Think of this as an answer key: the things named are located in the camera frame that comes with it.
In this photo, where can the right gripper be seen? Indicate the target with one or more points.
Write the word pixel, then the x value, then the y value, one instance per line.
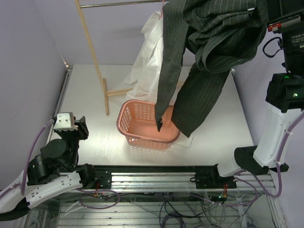
pixel 284 15

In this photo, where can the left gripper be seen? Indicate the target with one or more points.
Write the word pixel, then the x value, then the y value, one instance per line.
pixel 82 128

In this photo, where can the dark striped shirt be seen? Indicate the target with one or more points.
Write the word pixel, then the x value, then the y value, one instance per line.
pixel 203 40

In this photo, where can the white shirt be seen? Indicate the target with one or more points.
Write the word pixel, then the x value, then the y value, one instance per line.
pixel 145 72

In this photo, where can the pink wire hanger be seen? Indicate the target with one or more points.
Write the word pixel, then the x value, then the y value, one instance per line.
pixel 162 7

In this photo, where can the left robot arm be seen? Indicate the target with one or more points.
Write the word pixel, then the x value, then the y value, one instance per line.
pixel 51 173

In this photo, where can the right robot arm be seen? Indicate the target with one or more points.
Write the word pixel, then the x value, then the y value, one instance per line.
pixel 285 96

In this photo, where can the wooden clothes rack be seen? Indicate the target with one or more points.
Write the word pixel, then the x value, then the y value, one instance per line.
pixel 102 80

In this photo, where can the pink plastic laundry basket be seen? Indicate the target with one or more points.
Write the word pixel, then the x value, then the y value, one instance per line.
pixel 136 121

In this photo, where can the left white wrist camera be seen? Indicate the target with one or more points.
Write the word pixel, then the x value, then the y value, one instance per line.
pixel 65 122

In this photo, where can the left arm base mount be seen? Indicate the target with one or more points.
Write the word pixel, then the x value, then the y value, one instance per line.
pixel 103 180

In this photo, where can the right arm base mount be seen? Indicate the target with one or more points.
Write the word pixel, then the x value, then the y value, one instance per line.
pixel 207 177

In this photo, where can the aluminium rail frame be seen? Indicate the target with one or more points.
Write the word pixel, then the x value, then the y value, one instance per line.
pixel 157 182

